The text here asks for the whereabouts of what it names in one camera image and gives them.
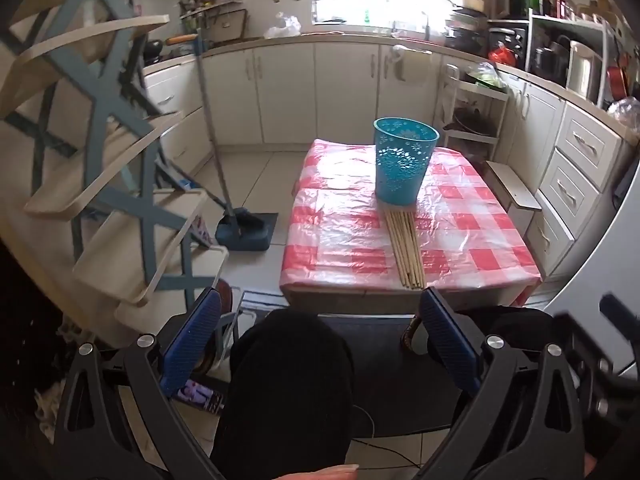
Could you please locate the person's right leg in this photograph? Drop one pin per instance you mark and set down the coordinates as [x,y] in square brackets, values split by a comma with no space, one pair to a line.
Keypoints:
[515,325]

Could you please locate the clear bag of vegetables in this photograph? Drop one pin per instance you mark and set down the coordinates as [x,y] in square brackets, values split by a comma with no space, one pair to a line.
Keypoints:
[482,75]

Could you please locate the cream kitchen cabinet row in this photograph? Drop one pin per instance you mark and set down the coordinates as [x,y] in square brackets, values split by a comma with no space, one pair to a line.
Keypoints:
[285,90]

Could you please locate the white shelf unit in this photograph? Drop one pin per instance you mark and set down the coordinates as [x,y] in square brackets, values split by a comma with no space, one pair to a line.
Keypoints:
[565,21]

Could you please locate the crumpled clear plastic bag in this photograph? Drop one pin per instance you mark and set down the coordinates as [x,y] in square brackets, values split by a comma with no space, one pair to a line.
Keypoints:
[627,110]

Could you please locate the red checked plastic tablecloth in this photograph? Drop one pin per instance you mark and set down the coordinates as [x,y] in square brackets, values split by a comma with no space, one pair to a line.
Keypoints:
[340,230]

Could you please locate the stack of pans and lids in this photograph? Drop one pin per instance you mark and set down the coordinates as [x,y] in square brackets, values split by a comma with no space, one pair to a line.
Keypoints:
[462,25]

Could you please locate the black countertop oven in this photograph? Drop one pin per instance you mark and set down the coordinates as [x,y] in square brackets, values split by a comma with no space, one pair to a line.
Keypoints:
[515,32]

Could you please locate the person's left leg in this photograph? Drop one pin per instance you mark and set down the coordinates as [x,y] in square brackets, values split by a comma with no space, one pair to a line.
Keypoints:
[290,390]

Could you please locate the person's leg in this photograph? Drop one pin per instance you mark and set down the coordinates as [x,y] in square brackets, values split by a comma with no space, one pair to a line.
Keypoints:
[290,390]
[515,325]

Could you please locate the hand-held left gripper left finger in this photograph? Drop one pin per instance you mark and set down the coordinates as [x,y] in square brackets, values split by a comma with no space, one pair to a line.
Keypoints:
[192,340]

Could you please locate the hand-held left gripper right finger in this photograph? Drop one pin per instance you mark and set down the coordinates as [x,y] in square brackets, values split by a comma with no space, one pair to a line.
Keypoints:
[447,345]

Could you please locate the person's left hand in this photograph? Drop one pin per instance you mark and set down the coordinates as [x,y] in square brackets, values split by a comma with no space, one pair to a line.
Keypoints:
[330,472]

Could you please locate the blue dustpan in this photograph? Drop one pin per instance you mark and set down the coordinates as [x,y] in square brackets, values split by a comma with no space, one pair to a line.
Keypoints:
[247,240]

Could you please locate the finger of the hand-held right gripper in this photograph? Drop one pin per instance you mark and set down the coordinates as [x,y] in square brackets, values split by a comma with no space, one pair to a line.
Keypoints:
[582,355]
[614,306]

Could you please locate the small white bench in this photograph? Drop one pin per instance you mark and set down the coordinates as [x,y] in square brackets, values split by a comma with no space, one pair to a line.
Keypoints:
[515,192]

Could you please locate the white plastic bag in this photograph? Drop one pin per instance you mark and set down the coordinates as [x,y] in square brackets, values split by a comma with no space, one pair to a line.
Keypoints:
[282,26]

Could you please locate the white storage cart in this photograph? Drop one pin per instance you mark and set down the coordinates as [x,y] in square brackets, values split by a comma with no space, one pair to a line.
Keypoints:
[482,89]

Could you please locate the wall utensil rack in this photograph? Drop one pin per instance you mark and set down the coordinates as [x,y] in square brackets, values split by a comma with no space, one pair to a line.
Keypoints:
[215,12]

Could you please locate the teal cutout plastic basket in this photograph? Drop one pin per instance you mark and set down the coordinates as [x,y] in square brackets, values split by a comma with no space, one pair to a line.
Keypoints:
[400,180]

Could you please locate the glossy magazine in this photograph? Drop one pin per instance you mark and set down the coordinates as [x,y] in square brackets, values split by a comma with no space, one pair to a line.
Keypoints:
[200,395]

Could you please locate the cream drawer unit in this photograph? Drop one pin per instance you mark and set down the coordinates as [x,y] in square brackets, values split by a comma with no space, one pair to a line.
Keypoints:
[580,180]

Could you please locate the red pot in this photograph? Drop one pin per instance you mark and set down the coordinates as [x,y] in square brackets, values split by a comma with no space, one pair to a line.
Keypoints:
[617,82]

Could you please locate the bundle of wooden chopsticks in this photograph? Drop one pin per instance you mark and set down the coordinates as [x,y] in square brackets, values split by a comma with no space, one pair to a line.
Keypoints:
[402,250]

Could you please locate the green bottle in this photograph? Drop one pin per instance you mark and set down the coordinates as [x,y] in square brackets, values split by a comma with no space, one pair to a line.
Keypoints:
[367,16]

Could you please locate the red plastic bag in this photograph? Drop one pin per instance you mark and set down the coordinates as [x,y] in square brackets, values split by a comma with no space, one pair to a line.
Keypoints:
[502,53]

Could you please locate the dark frying pan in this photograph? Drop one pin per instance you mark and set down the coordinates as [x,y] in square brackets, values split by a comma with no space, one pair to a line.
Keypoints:
[472,121]

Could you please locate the black wok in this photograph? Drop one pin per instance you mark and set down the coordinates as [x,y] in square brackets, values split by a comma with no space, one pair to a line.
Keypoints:
[152,49]

